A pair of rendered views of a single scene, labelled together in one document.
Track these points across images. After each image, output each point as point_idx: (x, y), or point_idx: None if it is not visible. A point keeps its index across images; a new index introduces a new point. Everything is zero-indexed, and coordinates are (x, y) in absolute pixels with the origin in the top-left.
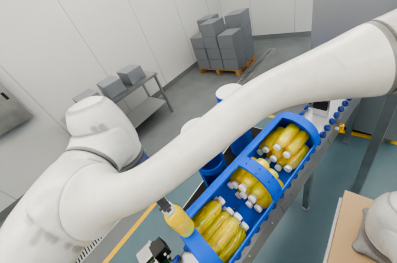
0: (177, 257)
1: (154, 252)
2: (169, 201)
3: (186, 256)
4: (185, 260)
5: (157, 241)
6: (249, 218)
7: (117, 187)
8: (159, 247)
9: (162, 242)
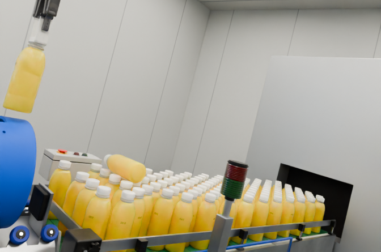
0: (45, 225)
1: (89, 231)
2: (33, 37)
3: (27, 245)
4: (32, 242)
5: (81, 237)
6: None
7: None
8: (77, 231)
9: (70, 235)
